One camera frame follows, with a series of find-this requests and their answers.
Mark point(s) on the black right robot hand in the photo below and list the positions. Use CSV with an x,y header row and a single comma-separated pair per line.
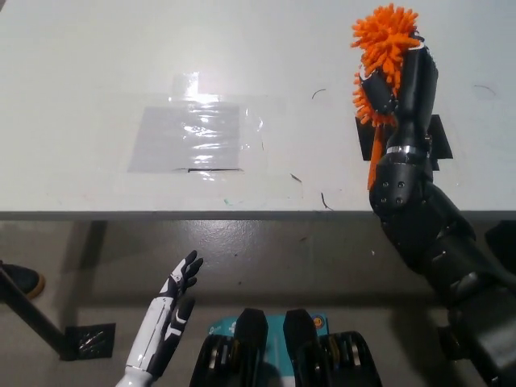
x,y
419,88

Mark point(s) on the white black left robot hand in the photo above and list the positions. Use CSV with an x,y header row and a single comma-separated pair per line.
x,y
151,342

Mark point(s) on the orange telescopic duster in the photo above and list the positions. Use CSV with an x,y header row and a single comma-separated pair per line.
x,y
383,36

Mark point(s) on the black tape patch on desk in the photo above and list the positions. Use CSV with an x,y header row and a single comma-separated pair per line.
x,y
440,141

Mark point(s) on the dark desk leg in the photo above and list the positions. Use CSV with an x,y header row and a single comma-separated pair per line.
x,y
94,242

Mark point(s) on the black shoe with tan sole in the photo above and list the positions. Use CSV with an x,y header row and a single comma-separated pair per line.
x,y
20,278

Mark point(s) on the clear plastic taped sheet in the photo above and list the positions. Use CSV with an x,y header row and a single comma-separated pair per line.
x,y
185,139

